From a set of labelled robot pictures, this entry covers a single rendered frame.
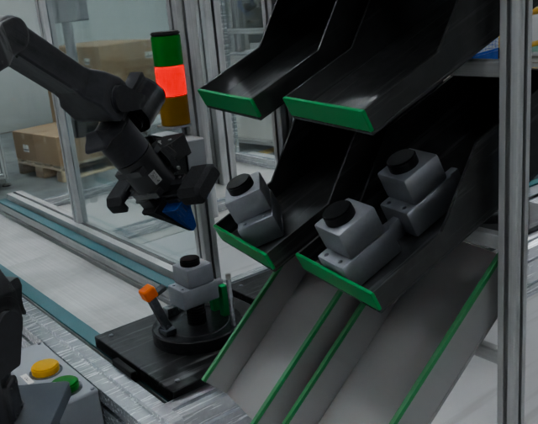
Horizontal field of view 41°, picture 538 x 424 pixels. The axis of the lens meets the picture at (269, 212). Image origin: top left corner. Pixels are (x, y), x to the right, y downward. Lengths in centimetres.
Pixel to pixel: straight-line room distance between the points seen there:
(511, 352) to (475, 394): 43
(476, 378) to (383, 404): 44
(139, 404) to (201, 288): 19
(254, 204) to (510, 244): 27
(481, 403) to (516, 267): 47
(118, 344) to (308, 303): 37
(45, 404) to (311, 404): 29
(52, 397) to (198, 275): 33
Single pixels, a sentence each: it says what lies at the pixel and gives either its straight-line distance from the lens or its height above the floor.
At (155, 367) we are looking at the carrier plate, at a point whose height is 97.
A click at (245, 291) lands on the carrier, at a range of 127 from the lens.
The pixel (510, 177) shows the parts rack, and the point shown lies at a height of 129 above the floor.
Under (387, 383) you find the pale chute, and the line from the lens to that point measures 79.
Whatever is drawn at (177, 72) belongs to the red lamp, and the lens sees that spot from 123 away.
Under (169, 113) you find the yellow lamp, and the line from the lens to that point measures 124.
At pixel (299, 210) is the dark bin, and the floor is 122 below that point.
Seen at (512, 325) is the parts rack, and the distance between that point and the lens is 72.
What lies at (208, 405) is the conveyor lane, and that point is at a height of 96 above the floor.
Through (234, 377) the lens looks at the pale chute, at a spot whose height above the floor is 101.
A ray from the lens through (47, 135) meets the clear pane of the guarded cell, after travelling 240.
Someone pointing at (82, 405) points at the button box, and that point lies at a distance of 106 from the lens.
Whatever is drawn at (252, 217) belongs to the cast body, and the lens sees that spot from 80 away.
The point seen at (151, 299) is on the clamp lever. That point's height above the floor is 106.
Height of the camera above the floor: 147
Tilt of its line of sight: 17 degrees down
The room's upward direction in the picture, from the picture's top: 5 degrees counter-clockwise
